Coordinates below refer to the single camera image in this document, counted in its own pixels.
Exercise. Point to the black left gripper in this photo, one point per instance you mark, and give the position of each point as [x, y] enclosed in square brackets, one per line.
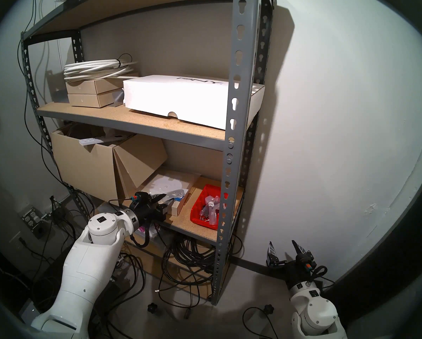
[145, 209]

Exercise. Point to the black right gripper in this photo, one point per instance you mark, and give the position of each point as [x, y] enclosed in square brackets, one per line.
[299, 273]

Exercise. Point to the clear bag with white label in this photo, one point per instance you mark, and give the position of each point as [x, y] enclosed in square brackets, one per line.
[175, 192]

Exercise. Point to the red plastic bin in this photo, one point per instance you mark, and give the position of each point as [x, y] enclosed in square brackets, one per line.
[196, 211]

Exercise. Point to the clear bag with black part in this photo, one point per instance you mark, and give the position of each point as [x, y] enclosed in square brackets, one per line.
[211, 207]

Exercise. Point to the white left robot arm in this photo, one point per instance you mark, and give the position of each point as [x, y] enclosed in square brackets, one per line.
[87, 264]

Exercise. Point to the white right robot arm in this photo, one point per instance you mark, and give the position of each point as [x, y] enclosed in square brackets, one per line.
[315, 313]

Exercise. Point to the grey steel rack shelf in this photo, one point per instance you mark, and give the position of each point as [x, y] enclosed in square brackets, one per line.
[237, 94]

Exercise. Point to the small blue labelled box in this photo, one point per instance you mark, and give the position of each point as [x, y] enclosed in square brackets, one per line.
[179, 200]

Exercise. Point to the white round paper sheet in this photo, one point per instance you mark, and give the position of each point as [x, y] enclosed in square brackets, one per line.
[165, 184]

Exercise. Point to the flat brown cardboard box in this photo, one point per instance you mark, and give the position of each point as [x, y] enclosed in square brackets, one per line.
[187, 182]

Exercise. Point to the black baseboard strip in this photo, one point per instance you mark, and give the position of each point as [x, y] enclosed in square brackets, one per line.
[250, 264]

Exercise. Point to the black star knob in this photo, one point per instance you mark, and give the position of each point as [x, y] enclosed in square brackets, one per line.
[154, 308]
[268, 309]

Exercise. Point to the large open cardboard box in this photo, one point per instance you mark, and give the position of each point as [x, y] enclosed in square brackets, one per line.
[84, 165]

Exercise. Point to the white plastic strip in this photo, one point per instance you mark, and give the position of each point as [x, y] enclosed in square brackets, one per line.
[91, 141]

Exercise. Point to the white PNY cardboard box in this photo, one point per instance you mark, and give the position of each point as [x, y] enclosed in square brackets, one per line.
[179, 98]

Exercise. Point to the small brown cardboard box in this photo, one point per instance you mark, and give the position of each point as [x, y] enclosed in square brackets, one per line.
[87, 100]
[84, 87]

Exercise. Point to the grey floor device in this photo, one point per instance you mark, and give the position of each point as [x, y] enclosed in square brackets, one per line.
[29, 311]

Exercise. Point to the grey wall power outlet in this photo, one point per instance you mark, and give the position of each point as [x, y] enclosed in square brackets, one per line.
[31, 218]

